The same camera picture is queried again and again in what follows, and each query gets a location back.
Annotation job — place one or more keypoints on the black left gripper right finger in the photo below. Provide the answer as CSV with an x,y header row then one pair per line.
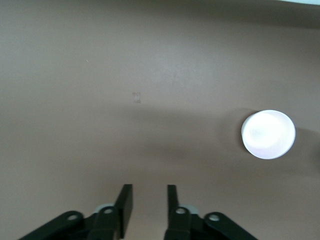
x,y
171,197

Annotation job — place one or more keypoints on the brown table cover sheet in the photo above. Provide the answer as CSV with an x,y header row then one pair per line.
x,y
75,75

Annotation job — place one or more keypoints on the pink plastic bowl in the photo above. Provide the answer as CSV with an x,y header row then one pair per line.
x,y
268,135

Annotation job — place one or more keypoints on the clear tape piece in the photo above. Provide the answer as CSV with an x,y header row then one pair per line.
x,y
136,98

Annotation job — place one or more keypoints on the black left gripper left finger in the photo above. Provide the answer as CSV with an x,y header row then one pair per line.
x,y
126,200

